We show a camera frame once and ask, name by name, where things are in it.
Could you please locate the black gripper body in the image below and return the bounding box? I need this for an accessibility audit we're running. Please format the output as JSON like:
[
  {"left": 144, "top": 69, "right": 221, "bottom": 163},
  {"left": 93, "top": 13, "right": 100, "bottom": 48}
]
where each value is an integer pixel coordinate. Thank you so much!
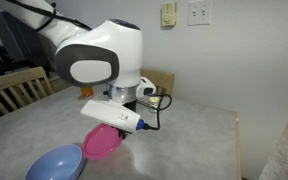
[{"left": 117, "top": 105, "right": 138, "bottom": 139}]

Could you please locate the pink plate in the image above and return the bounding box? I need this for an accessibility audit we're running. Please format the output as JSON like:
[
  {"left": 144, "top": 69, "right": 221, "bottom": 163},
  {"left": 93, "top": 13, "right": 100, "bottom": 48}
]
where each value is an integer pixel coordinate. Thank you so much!
[{"left": 82, "top": 124, "right": 122, "bottom": 159}]

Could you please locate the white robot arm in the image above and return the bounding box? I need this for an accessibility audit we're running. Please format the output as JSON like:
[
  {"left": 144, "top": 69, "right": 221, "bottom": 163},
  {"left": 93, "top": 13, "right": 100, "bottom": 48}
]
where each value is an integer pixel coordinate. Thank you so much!
[{"left": 0, "top": 0, "right": 144, "bottom": 133}]

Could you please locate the blue bowl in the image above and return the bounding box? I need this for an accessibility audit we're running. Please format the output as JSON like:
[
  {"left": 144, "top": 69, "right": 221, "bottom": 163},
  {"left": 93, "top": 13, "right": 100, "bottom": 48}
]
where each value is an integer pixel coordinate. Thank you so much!
[{"left": 25, "top": 144, "right": 83, "bottom": 180}]

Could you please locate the silver candle jar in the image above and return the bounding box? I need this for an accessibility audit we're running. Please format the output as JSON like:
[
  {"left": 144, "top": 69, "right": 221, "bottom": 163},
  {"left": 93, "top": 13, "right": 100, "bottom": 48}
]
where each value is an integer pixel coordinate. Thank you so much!
[{"left": 148, "top": 97, "right": 160, "bottom": 113}]

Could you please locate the wooden chair behind table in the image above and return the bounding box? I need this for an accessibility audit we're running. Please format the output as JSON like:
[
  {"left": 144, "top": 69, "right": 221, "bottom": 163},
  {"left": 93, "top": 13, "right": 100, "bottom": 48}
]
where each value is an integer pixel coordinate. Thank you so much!
[{"left": 140, "top": 69, "right": 175, "bottom": 95}]

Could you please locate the orange water bottle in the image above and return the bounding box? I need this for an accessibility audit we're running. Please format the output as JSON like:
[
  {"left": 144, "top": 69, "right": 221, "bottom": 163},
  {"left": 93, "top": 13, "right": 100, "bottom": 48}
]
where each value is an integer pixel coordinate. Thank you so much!
[{"left": 81, "top": 87, "right": 94, "bottom": 97}]

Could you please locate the beige thermostat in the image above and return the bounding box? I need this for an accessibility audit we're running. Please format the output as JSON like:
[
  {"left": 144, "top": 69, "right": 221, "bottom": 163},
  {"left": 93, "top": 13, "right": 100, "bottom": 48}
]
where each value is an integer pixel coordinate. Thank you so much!
[{"left": 161, "top": 2, "right": 176, "bottom": 26}]

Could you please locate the wooden chair left side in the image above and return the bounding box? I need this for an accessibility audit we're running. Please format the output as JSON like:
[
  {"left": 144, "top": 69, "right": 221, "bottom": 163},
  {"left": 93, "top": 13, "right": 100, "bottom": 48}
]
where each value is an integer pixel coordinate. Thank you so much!
[{"left": 0, "top": 67, "right": 54, "bottom": 115}]

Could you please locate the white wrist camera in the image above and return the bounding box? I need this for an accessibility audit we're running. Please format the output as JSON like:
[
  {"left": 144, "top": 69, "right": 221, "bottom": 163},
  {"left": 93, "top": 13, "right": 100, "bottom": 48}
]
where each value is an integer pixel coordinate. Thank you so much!
[{"left": 80, "top": 75, "right": 158, "bottom": 134}]

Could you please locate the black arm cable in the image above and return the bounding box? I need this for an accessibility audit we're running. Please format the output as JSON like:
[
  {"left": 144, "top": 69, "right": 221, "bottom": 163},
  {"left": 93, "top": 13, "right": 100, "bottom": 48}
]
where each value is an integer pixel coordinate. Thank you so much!
[{"left": 135, "top": 93, "right": 173, "bottom": 132}]

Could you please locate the white light switch plate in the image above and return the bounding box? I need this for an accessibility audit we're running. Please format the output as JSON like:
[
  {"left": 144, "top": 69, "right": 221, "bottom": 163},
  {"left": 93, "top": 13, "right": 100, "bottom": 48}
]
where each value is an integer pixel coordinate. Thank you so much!
[{"left": 188, "top": 0, "right": 212, "bottom": 26}]

